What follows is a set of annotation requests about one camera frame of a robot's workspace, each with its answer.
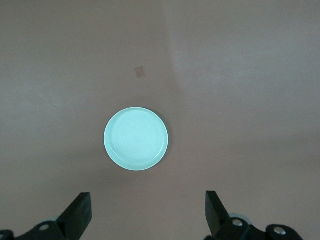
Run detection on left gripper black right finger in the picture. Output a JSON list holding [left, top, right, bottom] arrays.
[[204, 190, 305, 240]]

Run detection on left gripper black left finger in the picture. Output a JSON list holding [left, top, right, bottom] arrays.
[[0, 191, 93, 240]]

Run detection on pale green ceramic plate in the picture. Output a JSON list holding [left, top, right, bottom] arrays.
[[103, 106, 169, 172]]

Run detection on brown table cover mat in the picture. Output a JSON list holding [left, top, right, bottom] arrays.
[[0, 0, 320, 240]]

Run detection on brown tape patch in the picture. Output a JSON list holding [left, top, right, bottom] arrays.
[[134, 65, 146, 79]]

